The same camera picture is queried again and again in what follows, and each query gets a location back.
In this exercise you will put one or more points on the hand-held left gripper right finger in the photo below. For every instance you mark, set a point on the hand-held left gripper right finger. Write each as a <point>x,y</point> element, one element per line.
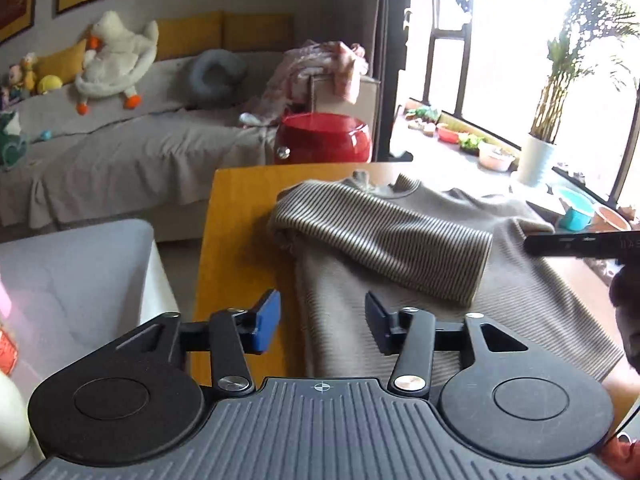
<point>376,324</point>

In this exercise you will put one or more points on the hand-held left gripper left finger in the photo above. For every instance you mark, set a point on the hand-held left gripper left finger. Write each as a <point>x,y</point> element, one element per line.
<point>266,321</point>

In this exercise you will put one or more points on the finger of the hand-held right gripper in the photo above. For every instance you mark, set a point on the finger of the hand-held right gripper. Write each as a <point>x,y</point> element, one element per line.
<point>565,245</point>

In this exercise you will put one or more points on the beige striped sweater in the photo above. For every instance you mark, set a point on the beige striped sweater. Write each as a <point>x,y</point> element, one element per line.
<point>400,255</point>

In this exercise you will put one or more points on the pink clothes pile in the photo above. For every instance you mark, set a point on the pink clothes pile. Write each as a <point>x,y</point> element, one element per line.
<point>320,72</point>

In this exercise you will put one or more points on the teal cup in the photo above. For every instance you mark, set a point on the teal cup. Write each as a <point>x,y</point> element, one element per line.
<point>576,211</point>

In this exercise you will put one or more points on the pink bowl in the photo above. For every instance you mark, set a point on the pink bowl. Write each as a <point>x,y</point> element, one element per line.
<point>612,217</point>

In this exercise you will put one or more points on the white food bowl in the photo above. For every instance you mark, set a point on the white food bowl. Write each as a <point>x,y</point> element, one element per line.
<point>495,156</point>

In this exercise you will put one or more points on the red food bowl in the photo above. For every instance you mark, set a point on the red food bowl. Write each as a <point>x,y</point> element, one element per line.
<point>449,134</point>

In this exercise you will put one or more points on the potted green plant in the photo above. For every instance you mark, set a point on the potted green plant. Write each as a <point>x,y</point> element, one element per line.
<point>565,75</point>

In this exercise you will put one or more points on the red round pot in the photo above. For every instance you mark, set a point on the red round pot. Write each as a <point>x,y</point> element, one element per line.
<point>325,137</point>

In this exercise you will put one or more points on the white padded chair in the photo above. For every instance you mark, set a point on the white padded chair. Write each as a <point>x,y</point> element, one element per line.
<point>75,280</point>

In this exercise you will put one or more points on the grey covered sofa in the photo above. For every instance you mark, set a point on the grey covered sofa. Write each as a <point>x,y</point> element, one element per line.
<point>125,150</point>

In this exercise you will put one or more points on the white side cabinet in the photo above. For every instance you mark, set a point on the white side cabinet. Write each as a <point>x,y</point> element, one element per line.
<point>345,102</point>

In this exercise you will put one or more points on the grey neck pillow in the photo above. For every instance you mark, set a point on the grey neck pillow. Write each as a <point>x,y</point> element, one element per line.
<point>216,77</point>

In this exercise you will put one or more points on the yellow cushion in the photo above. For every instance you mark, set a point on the yellow cushion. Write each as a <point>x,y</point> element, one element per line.
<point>257,31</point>
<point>189,35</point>

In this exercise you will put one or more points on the white goose plush toy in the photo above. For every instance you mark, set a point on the white goose plush toy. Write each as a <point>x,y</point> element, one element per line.
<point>117,62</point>

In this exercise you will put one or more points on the teal and white plush toy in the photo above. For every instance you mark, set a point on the teal and white plush toy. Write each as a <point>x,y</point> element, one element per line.
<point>11,140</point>

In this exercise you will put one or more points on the yellow round plush toy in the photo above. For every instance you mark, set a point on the yellow round plush toy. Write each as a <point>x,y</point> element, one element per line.
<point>49,84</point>

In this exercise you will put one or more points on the small yellow pillow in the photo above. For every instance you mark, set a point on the small yellow pillow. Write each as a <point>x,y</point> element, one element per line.
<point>60,62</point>

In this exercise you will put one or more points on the small colourful doll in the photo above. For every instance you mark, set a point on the small colourful doll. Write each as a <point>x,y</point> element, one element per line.
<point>22,77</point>

